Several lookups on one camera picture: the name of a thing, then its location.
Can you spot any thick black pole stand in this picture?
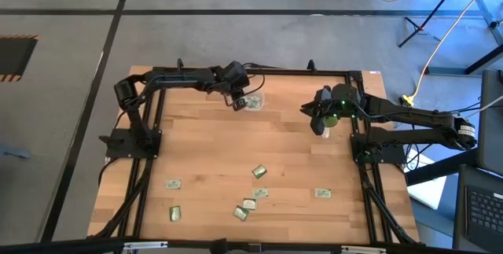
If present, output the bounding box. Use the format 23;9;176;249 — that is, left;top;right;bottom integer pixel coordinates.
426;45;503;76

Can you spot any black overhead gantry beam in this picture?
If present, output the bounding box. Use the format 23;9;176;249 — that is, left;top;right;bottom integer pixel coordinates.
0;237;503;254

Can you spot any black keyboard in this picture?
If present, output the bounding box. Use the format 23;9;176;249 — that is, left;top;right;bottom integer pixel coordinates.
453;164;503;253

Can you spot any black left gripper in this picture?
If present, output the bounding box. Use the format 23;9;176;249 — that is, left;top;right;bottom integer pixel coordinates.
214;60;251;112

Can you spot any green white ceramic mug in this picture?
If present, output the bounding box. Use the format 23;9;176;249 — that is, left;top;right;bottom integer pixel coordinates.
321;114;340;140

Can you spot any grey metal beam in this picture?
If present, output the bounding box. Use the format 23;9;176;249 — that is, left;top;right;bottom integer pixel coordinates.
464;0;503;46

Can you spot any yellow hanging extension cable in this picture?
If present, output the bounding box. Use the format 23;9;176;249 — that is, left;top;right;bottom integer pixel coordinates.
399;0;503;108

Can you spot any dark computer monitor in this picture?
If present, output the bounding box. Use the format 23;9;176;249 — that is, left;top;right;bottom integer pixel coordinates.
477;68;503;176

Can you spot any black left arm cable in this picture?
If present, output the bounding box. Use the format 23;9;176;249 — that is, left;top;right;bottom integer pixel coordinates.
240;61;284;98

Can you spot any white box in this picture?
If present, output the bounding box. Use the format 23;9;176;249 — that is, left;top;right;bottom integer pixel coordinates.
406;149;448;211

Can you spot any clear plastic bag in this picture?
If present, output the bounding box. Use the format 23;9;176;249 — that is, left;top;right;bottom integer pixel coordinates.
243;91;265;112

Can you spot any thin black light stand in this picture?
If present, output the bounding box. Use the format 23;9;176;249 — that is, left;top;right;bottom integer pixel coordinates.
398;0;472;49

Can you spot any black aluminium table frame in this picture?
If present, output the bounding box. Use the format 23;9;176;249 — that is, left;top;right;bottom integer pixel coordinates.
88;59;420;247

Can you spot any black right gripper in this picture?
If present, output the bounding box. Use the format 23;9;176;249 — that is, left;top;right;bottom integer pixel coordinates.
300;83;362;136

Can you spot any hazard striped floor hatch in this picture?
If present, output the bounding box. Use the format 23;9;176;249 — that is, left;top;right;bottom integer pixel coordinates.
0;34;39;83

